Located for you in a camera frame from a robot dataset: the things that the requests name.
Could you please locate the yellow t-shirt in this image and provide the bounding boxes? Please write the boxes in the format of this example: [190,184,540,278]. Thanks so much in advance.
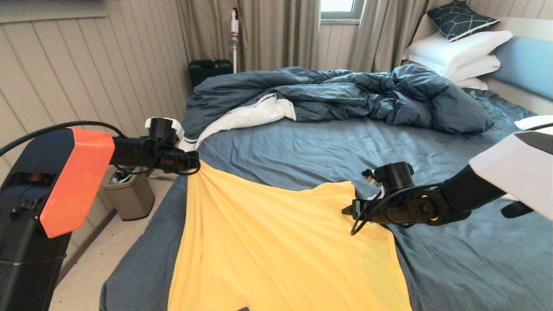
[168,161,413,311]

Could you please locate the brown metal trash bin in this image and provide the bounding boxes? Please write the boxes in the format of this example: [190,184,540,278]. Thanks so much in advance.
[101,166,155,222]

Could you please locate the white duvet lining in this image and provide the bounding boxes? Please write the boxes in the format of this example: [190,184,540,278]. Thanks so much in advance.
[178,94,297,152]

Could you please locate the dark blue bed sheet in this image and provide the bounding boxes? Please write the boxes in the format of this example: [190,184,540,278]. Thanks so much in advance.
[100,89,553,311]

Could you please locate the dark green hard case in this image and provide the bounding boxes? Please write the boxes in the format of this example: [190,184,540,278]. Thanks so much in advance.
[189,60,234,90]

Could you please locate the crumpled dark blue duvet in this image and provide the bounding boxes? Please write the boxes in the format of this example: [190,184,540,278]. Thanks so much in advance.
[181,65,494,141]

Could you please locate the white stick vacuum cleaner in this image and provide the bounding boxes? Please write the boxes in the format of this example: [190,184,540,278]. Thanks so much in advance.
[230,9,240,75]

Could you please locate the small white pillow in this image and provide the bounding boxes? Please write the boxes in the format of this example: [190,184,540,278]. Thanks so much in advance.
[453,78,489,92]

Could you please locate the wide beige curtain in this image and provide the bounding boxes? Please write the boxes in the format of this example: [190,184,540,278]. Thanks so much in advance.
[176,0,320,74]

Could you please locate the flat white pillow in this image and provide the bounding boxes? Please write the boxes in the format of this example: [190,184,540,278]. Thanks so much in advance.
[441,55,500,84]

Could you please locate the narrow beige curtain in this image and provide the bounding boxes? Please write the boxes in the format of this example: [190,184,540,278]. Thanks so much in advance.
[346,0,456,75]

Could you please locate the large white pillow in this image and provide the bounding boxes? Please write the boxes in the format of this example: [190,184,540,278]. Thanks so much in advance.
[402,31,513,78]

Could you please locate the dark geometric pattern cushion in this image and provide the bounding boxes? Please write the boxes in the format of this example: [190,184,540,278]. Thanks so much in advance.
[426,2,499,43]

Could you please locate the light blue headboard pad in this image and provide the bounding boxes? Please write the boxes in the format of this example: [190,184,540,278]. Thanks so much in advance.
[489,38,553,102]

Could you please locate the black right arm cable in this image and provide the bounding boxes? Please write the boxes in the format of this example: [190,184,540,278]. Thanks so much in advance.
[350,123,553,236]

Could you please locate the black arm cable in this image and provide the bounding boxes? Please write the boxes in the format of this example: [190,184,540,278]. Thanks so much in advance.
[350,123,553,236]
[0,121,200,176]

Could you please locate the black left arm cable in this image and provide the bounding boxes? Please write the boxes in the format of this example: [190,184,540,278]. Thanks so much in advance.
[0,121,200,176]

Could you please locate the window with grey frame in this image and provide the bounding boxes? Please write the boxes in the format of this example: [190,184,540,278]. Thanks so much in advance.
[319,0,365,23]

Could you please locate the beige headboard frame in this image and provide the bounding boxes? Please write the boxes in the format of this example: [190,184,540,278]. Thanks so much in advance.
[408,16,553,116]

